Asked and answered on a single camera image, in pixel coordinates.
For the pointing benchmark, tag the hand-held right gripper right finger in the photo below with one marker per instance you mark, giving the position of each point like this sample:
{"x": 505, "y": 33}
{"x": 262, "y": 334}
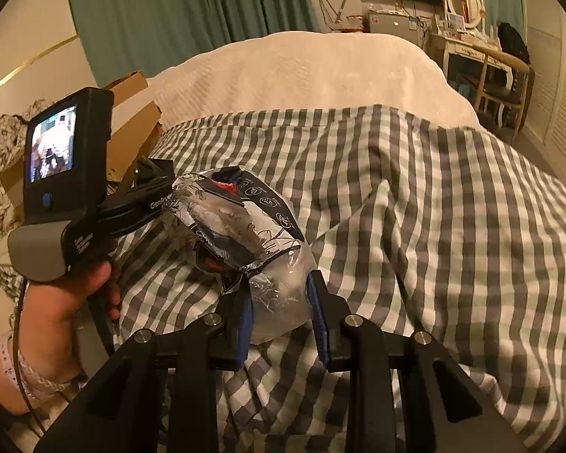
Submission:
{"x": 318, "y": 314}

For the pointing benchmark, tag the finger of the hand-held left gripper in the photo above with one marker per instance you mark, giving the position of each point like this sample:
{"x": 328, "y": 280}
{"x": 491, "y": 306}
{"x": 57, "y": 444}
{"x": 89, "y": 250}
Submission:
{"x": 153, "y": 174}

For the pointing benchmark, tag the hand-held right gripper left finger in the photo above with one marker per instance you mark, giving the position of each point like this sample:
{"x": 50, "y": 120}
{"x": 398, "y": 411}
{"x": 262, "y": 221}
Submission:
{"x": 245, "y": 323}

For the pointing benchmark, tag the brown cardboard box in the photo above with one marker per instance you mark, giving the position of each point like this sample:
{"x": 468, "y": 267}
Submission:
{"x": 132, "y": 122}

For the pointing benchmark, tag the floral printed plastic pack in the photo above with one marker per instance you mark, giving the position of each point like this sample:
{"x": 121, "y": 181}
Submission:
{"x": 245, "y": 231}

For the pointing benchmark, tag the person's left hand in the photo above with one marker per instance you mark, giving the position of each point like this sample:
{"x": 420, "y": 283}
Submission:
{"x": 52, "y": 321}

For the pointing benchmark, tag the black white floral bedding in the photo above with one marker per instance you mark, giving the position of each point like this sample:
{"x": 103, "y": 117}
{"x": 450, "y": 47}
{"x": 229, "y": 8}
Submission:
{"x": 0, "y": 151}

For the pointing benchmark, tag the grey white gingham blanket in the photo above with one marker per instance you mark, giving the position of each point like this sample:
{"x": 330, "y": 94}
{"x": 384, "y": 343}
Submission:
{"x": 405, "y": 198}

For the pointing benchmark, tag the wide green curtain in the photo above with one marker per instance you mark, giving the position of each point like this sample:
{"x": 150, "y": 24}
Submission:
{"x": 170, "y": 9}

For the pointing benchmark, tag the cream textured bedspread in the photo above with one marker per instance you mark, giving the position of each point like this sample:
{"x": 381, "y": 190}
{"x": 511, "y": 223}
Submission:
{"x": 311, "y": 66}

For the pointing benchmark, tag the small white fridge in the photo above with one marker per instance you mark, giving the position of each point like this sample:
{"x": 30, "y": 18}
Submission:
{"x": 394, "y": 26}

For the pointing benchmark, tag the wooden chair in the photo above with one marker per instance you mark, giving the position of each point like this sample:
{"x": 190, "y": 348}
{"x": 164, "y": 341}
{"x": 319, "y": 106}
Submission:
{"x": 504, "y": 94}

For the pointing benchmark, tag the white vanity desk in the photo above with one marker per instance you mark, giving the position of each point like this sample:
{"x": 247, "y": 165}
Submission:
{"x": 457, "y": 52}

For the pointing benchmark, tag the black backpack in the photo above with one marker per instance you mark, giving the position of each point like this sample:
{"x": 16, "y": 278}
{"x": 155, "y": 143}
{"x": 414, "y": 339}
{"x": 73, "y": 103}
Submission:
{"x": 513, "y": 40}

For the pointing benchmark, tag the white louvred wardrobe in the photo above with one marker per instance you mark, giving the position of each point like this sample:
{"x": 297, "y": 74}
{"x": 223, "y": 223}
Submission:
{"x": 561, "y": 80}

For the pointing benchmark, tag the white oval vanity mirror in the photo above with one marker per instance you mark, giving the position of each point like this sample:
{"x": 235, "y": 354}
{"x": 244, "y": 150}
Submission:
{"x": 464, "y": 2}

